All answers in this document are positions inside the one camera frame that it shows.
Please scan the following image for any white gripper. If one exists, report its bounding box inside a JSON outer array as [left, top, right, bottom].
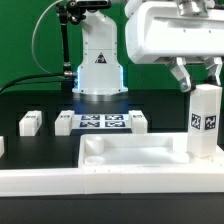
[[125, 1, 224, 92]]

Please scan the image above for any white desk top tray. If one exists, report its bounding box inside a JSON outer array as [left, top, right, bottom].
[[78, 133, 224, 168]]

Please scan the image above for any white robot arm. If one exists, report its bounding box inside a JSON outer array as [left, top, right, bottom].
[[72, 0, 224, 98]]

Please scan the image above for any fiducial marker sheet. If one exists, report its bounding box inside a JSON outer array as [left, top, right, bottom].
[[72, 114, 131, 129]]

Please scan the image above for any white front fence wall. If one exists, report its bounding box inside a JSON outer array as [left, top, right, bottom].
[[0, 167, 224, 197]]

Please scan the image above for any white fence wall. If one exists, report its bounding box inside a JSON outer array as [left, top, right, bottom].
[[0, 167, 224, 197], [0, 136, 5, 158]]

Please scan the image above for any grey curved cable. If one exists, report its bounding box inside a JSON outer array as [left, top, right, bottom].
[[31, 0, 65, 75]]

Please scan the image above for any black cable bundle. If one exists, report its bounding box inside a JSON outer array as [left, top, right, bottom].
[[0, 73, 66, 95]]

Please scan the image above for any white left fence wall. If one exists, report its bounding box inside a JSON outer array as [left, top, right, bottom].
[[0, 136, 5, 158]]

